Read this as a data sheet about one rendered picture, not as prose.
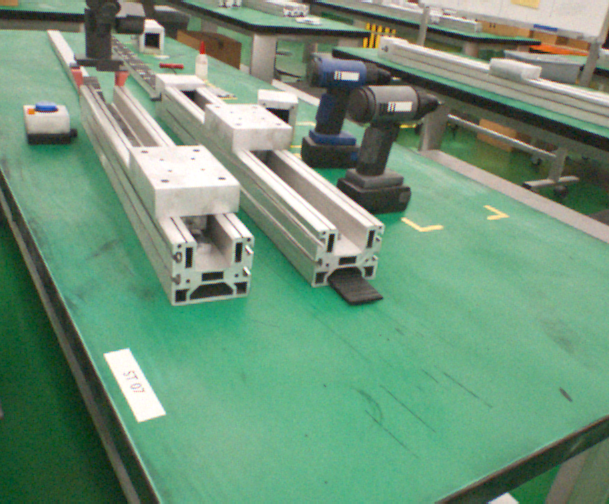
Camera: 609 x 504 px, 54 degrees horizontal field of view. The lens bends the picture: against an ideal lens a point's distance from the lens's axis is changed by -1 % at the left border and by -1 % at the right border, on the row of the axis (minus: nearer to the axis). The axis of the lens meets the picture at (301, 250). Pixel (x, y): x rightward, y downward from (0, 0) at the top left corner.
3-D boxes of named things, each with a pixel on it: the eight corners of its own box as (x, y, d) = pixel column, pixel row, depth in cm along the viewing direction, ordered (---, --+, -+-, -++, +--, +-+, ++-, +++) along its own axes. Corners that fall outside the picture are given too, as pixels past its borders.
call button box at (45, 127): (25, 133, 123) (23, 103, 121) (74, 132, 128) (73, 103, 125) (28, 145, 117) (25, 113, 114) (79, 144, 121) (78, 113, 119)
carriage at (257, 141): (202, 138, 115) (204, 103, 112) (255, 138, 120) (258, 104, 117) (230, 166, 103) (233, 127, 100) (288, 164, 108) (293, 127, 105)
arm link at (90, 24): (81, 1, 131) (87, 4, 126) (112, 3, 134) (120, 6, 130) (82, 33, 134) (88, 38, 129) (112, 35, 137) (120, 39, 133)
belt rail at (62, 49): (47, 38, 227) (47, 30, 226) (59, 39, 229) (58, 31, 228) (82, 100, 152) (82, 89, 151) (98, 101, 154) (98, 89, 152)
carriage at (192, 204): (128, 191, 87) (128, 146, 84) (201, 187, 92) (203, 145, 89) (154, 238, 75) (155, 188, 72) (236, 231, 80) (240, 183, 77)
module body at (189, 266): (80, 122, 135) (79, 84, 131) (125, 122, 139) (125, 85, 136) (171, 306, 72) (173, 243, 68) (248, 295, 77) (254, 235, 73)
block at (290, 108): (245, 126, 148) (248, 88, 144) (291, 131, 150) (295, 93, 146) (245, 138, 139) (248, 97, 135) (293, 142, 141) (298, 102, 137)
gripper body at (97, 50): (124, 69, 136) (124, 35, 132) (77, 67, 131) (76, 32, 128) (118, 63, 141) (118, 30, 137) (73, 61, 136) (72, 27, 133)
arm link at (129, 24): (92, -29, 124) (101, 4, 122) (146, -24, 130) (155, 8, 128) (83, 10, 134) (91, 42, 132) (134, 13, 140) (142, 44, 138)
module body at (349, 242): (163, 122, 143) (164, 86, 140) (204, 122, 148) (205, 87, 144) (311, 287, 80) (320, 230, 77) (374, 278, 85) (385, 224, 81)
